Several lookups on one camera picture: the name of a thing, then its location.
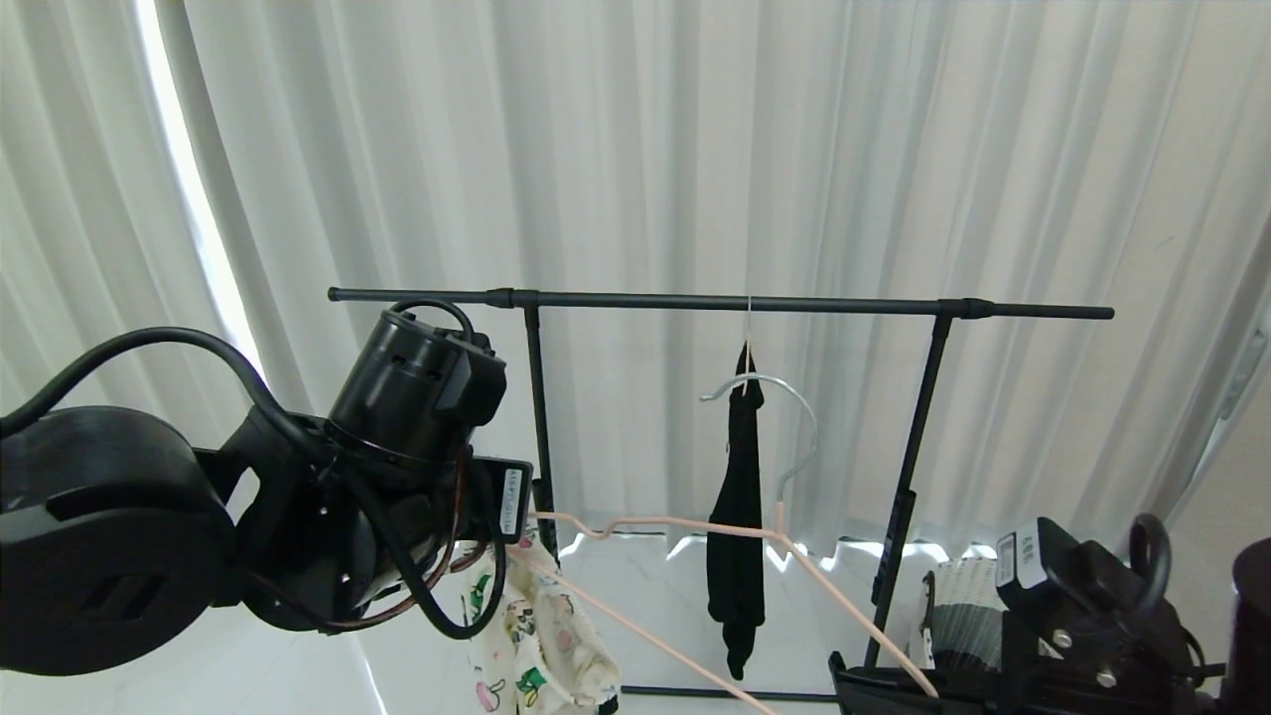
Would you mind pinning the white laundry basket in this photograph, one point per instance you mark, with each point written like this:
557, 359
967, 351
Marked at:
968, 616

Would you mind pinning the black garment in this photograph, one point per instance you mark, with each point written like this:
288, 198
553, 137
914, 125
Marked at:
737, 556

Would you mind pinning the black clothes rack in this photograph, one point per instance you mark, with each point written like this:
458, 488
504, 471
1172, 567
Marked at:
695, 301

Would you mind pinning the pink clothes hanger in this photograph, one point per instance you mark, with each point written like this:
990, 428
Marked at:
695, 525
748, 328

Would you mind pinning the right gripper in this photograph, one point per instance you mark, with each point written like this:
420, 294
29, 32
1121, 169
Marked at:
1038, 596

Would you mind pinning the cream printed garment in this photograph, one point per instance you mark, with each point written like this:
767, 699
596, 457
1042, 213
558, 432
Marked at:
546, 645

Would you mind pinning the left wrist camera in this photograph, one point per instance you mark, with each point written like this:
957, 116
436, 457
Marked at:
397, 397

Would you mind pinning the white curtain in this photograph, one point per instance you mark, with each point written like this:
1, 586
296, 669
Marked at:
695, 149

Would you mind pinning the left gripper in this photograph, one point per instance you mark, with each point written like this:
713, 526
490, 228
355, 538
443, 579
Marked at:
496, 497

